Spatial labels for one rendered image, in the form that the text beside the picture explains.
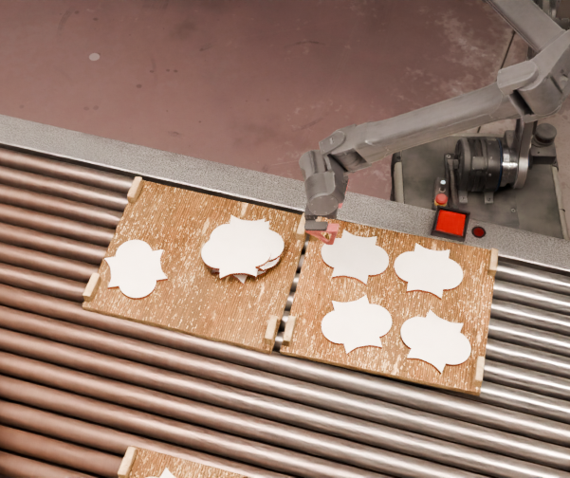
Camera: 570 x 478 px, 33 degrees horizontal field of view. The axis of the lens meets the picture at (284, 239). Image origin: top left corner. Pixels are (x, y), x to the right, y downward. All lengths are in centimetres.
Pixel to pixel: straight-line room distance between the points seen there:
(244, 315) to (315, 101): 175
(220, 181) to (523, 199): 123
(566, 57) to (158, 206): 97
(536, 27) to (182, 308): 90
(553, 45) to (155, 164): 101
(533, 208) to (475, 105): 146
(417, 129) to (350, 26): 222
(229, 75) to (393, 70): 63
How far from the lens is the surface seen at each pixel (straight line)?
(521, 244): 220
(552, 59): 167
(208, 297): 203
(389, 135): 176
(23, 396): 200
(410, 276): 206
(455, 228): 217
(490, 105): 168
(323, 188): 179
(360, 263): 207
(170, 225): 214
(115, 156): 230
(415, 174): 314
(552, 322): 210
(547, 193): 318
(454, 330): 201
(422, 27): 396
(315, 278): 205
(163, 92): 368
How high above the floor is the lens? 267
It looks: 56 degrees down
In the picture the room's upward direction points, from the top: 2 degrees clockwise
